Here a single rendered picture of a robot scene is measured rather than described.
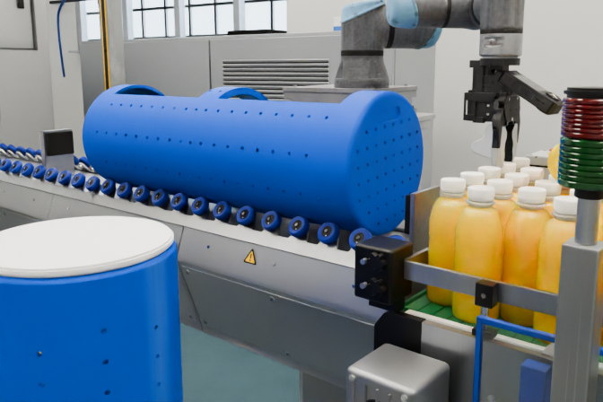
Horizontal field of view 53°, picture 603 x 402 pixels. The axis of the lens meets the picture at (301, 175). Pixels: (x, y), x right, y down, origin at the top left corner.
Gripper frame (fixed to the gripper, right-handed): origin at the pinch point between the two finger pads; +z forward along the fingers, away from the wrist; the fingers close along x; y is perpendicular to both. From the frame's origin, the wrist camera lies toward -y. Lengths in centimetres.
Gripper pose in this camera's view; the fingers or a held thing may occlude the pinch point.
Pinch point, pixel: (504, 167)
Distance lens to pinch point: 120.4
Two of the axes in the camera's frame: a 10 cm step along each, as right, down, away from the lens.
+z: 0.0, 9.8, 1.8
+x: -6.4, 1.4, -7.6
